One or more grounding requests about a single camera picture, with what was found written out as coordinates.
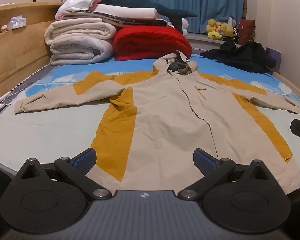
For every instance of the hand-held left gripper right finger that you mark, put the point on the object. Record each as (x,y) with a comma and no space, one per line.
(203,161)

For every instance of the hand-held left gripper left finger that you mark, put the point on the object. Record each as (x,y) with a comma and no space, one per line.
(86,158)

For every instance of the beige and mustard hooded jacket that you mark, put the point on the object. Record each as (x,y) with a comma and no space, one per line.
(165,117)

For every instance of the black clothes pile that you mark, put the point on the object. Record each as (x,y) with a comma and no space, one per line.
(245,56)

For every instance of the purple paper bag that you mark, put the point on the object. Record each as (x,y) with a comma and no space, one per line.
(275,57)

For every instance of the dark red plush pillow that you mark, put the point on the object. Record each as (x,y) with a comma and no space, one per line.
(246,31)

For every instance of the white folded quilt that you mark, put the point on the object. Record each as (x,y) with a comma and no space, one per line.
(80,30)

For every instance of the red folded blanket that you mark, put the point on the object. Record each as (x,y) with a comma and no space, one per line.
(150,42)

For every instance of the white plush toy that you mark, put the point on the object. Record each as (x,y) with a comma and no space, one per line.
(185,25)

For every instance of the dark patterned folded mat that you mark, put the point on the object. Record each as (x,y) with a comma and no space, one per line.
(140,21)

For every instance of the white tissue pack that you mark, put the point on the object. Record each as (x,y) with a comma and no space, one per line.
(16,22)

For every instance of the white and pink cloth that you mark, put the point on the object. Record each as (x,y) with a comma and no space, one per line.
(77,2)

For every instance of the dark blue shark plush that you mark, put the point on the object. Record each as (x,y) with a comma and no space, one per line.
(140,3)

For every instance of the wooden bed frame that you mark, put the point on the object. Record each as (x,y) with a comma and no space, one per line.
(15,55)

